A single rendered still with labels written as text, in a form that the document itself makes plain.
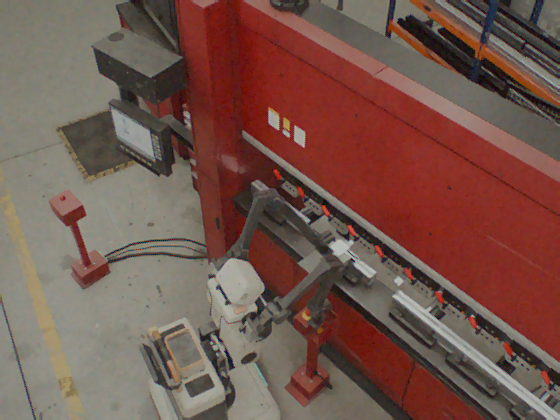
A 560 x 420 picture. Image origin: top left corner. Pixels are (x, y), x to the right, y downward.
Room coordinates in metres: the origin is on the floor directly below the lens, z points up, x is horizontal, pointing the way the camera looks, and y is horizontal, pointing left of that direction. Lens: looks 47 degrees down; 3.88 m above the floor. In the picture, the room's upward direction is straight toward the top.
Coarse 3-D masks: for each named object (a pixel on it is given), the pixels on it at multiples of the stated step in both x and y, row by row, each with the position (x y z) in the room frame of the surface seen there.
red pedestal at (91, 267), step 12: (60, 204) 2.93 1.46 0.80; (72, 204) 2.93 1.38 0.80; (60, 216) 2.86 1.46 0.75; (72, 216) 2.87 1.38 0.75; (84, 216) 2.92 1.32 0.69; (72, 228) 2.92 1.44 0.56; (84, 252) 2.94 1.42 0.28; (96, 252) 3.07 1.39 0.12; (72, 264) 2.95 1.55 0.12; (84, 264) 2.93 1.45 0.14; (96, 264) 2.95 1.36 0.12; (72, 276) 2.92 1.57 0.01; (84, 276) 2.84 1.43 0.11; (96, 276) 2.90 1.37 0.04; (84, 288) 2.81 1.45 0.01
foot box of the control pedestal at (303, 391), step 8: (304, 368) 2.07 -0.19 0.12; (320, 368) 2.07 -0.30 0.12; (296, 376) 2.02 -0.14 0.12; (328, 376) 2.02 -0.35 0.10; (288, 384) 2.02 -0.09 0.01; (296, 384) 1.99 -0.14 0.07; (304, 384) 1.96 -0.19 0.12; (312, 384) 1.96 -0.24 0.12; (320, 384) 1.97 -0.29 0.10; (288, 392) 1.96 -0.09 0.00; (296, 392) 1.96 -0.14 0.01; (304, 392) 1.93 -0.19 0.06; (312, 392) 1.92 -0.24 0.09; (320, 392) 1.96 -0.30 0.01; (304, 400) 1.90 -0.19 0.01; (312, 400) 1.90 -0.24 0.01
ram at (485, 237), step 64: (256, 64) 2.88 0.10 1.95; (256, 128) 2.89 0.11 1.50; (320, 128) 2.51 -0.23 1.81; (384, 128) 2.22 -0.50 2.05; (320, 192) 2.49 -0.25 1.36; (384, 192) 2.18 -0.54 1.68; (448, 192) 1.93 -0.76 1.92; (512, 192) 1.74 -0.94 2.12; (448, 256) 1.87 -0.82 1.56; (512, 256) 1.67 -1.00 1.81; (512, 320) 1.58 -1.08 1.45
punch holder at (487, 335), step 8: (480, 320) 1.68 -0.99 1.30; (488, 320) 1.65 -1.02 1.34; (472, 328) 1.69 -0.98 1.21; (488, 328) 1.64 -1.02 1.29; (496, 328) 1.61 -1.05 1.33; (480, 336) 1.65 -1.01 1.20; (488, 336) 1.63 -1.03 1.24; (496, 336) 1.60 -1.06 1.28; (504, 336) 1.63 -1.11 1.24; (488, 344) 1.61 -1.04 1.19; (496, 344) 1.59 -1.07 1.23
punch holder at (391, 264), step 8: (384, 248) 2.13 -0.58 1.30; (384, 256) 2.12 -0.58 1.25; (392, 256) 2.09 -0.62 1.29; (400, 256) 2.05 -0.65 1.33; (384, 264) 2.11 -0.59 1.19; (392, 264) 2.08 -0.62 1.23; (400, 264) 2.04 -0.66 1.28; (408, 264) 2.07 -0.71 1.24; (392, 272) 2.07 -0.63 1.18; (400, 272) 2.03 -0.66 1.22
